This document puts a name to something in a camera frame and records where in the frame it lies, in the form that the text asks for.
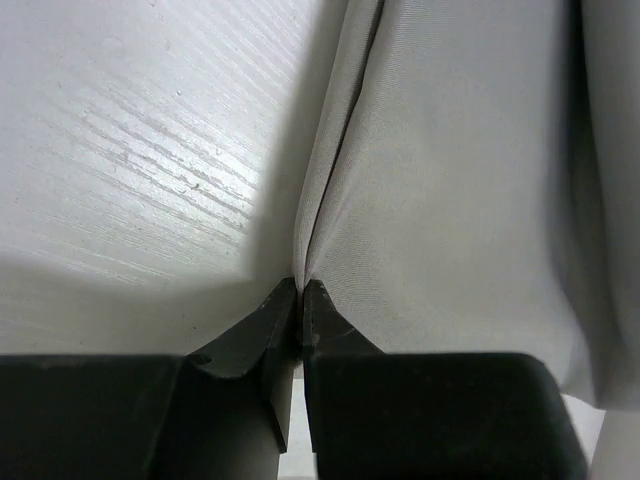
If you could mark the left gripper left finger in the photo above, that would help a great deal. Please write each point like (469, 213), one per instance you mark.
(262, 347)

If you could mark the grey cloth placemat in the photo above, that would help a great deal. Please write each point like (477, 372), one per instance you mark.
(474, 184)

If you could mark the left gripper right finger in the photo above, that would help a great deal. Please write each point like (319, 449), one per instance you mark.
(324, 330)

